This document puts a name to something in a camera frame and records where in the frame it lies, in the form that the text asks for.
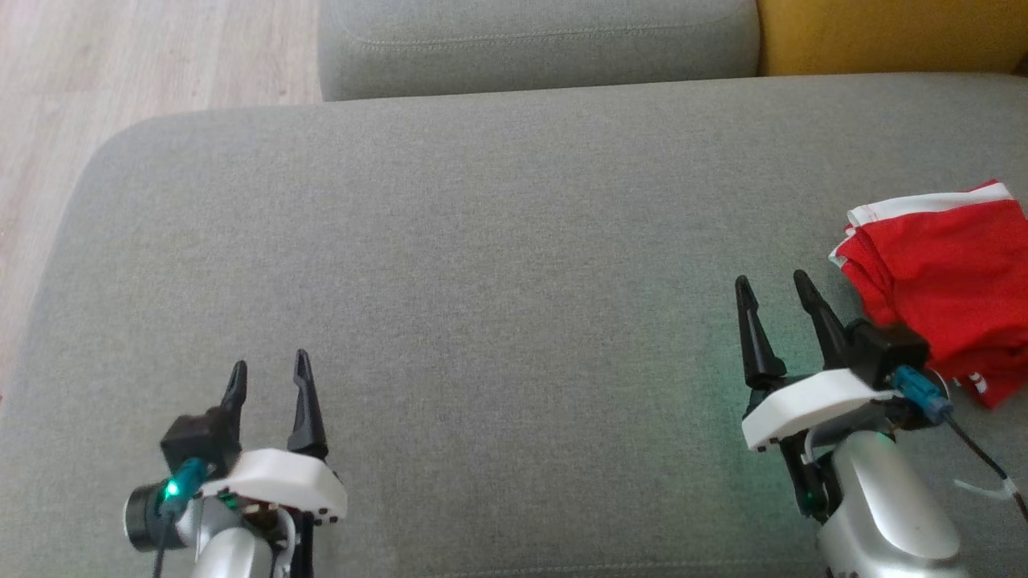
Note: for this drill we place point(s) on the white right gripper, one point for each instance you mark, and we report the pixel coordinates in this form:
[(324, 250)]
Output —
[(811, 401)]

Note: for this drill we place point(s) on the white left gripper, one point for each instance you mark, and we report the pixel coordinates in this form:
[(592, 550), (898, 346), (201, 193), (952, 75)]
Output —
[(277, 486)]

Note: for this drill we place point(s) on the red white striped shorts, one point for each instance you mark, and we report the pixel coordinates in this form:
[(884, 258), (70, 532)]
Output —
[(948, 265)]

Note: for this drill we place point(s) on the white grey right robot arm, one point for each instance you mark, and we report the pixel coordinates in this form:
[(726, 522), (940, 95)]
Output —
[(883, 506)]

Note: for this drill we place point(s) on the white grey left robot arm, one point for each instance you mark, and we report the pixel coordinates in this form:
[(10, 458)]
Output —
[(229, 550)]

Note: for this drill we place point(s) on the grey fabric cushion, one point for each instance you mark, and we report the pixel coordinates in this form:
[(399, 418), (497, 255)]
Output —
[(514, 321)]

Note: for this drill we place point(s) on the yellow sofa back cushion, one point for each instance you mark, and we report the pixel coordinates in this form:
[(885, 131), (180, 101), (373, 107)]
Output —
[(891, 36)]

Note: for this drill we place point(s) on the grey sofa seat cushion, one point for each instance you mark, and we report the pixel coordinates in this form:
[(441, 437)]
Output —
[(538, 44)]

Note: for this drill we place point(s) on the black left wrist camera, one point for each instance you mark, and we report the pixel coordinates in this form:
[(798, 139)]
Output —
[(197, 441)]

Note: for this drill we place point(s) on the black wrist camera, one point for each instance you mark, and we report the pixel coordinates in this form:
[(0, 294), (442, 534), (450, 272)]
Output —
[(197, 441), (887, 349)]

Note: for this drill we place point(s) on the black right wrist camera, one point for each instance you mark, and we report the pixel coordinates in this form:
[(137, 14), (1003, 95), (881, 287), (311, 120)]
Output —
[(887, 349)]

